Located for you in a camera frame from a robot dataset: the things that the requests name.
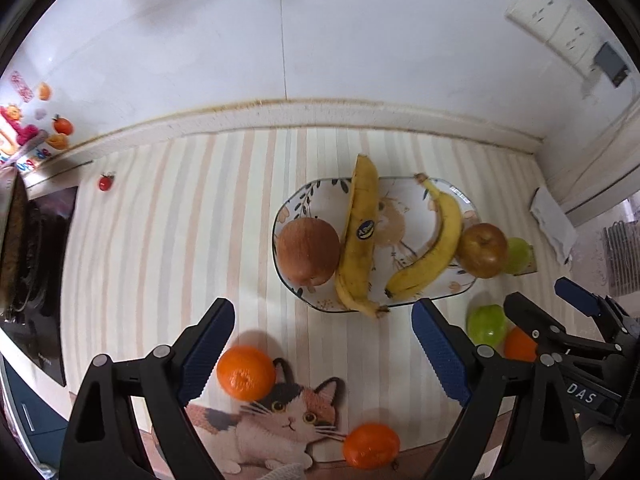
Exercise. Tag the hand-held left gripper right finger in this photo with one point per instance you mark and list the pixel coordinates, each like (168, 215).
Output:
(440, 352)

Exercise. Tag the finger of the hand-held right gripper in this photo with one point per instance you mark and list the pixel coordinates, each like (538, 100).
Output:
(577, 296)
(530, 317)

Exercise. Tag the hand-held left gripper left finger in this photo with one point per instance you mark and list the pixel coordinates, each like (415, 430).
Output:
(206, 350)

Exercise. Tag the orange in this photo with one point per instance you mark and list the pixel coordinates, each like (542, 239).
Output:
(519, 345)
(371, 446)
(246, 372)

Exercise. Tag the green apple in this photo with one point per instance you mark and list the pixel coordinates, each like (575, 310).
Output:
(519, 255)
(485, 322)

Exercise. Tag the floral ceramic plate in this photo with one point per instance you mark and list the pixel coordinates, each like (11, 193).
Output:
(400, 230)

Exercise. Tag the white folded cloth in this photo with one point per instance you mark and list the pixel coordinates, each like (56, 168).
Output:
(554, 227)

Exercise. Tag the red yellow apple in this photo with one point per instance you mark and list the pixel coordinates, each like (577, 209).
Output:
(482, 250)

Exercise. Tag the plain yellow banana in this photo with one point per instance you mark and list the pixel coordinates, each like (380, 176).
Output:
(432, 245)

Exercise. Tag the striped cat table mat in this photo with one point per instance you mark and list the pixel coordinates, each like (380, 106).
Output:
(175, 235)

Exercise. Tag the banana with blue sticker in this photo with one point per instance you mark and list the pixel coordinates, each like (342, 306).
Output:
(357, 240)

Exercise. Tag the black cooktop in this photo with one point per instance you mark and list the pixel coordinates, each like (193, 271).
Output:
(42, 280)

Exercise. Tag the small red tomato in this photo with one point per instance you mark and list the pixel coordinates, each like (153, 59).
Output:
(105, 182)

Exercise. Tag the grey plug adapter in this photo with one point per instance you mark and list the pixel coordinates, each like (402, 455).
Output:
(611, 62)

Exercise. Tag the orange fruit wall sticker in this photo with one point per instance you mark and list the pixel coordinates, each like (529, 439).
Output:
(44, 91)
(63, 125)
(57, 141)

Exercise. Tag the white wall socket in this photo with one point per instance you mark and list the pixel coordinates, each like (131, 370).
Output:
(552, 17)

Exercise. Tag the pink wall sticker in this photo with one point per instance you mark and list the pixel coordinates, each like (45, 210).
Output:
(21, 86)

